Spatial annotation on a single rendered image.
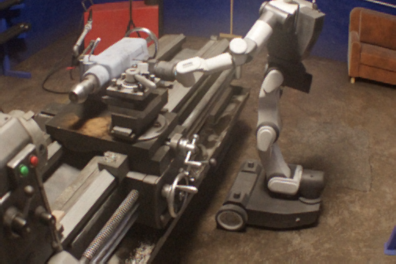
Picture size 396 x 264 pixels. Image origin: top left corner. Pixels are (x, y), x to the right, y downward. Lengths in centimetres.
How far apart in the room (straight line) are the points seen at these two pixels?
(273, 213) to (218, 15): 380
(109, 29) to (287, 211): 299
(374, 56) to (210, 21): 248
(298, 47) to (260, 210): 102
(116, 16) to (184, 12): 161
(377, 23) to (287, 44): 318
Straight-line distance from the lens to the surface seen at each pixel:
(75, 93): 181
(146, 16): 465
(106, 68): 196
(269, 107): 242
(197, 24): 604
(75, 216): 156
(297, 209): 263
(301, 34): 215
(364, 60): 498
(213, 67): 191
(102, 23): 473
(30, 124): 146
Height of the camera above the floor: 184
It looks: 28 degrees down
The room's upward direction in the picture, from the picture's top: straight up
